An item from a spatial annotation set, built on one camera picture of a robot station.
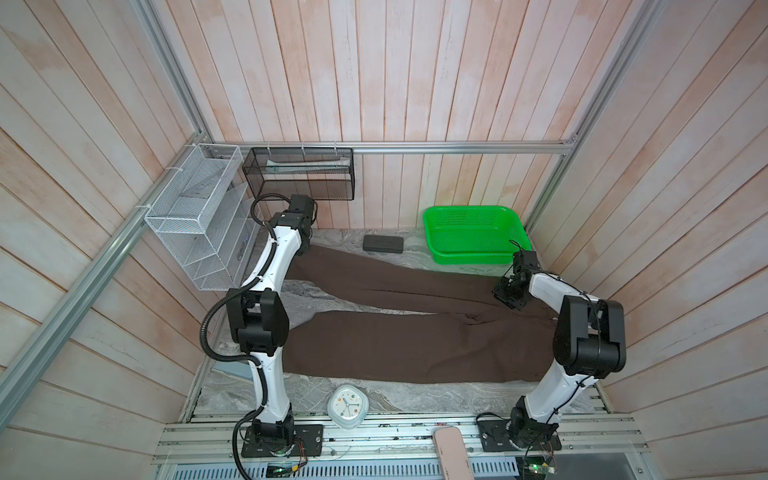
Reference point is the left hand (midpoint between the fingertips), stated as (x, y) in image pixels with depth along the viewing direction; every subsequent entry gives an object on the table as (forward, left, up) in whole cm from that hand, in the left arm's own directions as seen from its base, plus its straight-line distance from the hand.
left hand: (287, 247), depth 91 cm
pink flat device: (-52, -47, -17) cm, 72 cm away
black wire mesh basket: (+30, -1, +6) cm, 31 cm away
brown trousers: (-20, -56, -18) cm, 62 cm away
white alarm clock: (-42, -21, -16) cm, 49 cm away
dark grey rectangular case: (+18, -30, -17) cm, 39 cm away
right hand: (-7, -69, -16) cm, 71 cm away
